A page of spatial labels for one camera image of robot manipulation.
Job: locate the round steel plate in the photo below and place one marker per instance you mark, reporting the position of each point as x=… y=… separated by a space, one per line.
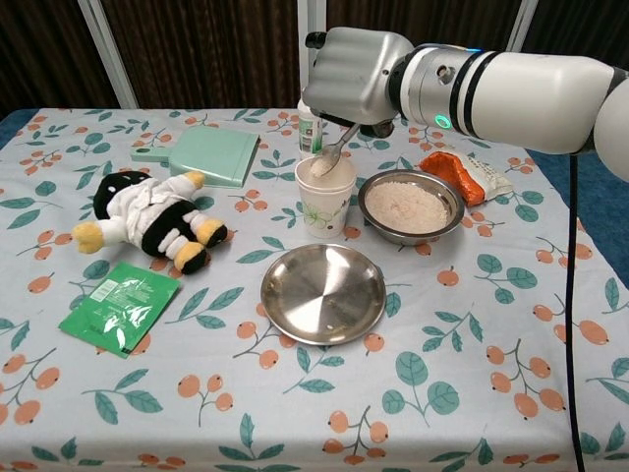
x=322 y=295

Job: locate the mint green dustpan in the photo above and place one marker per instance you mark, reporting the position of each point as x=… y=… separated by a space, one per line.
x=211 y=155

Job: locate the metal bowl with grains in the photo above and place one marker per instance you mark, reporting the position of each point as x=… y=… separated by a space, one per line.
x=410 y=206

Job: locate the small white bottle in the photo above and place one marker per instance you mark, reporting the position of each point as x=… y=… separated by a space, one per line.
x=308 y=135

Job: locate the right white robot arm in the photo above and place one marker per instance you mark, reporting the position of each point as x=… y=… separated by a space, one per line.
x=521 y=93

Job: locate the metal spoon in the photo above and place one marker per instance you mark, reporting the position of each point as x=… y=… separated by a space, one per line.
x=328 y=159

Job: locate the floral tablecloth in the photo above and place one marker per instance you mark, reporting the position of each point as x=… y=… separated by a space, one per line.
x=295 y=393

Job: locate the white floral paper cup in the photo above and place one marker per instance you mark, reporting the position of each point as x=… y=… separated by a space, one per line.
x=324 y=211

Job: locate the green foil sachet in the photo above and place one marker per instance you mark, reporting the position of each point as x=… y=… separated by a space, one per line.
x=120 y=307

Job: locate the orange white snack packet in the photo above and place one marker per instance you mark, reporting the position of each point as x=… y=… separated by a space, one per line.
x=467 y=174

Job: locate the black white plush doll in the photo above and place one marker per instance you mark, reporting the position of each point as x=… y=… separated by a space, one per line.
x=147 y=216

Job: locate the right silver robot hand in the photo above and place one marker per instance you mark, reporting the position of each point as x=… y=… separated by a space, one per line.
x=354 y=78

